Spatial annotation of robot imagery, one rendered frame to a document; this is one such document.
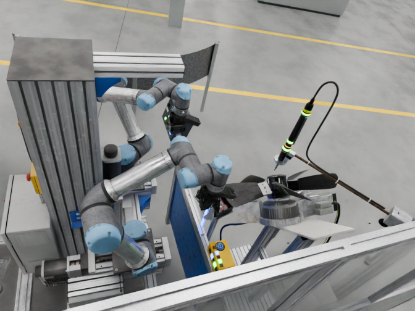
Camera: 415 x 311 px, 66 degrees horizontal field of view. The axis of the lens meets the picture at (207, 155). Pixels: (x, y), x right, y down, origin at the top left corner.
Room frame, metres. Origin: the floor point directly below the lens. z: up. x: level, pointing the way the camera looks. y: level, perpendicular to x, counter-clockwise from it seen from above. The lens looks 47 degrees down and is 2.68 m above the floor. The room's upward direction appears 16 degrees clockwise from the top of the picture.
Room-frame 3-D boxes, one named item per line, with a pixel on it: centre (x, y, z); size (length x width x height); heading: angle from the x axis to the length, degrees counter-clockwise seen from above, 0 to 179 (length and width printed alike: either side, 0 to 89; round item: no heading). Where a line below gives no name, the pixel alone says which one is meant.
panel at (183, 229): (1.18, -0.03, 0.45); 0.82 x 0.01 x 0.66; 30
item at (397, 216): (1.01, -0.96, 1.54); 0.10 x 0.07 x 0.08; 65
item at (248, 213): (1.23, -0.36, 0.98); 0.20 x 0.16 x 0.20; 30
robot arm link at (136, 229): (0.74, 0.23, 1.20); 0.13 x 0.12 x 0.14; 36
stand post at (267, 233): (1.25, -0.56, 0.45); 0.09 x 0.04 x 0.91; 120
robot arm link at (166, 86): (1.25, 0.29, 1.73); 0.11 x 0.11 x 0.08; 70
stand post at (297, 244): (1.06, -0.68, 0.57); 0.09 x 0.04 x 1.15; 120
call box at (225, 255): (0.84, -0.23, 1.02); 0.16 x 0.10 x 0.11; 30
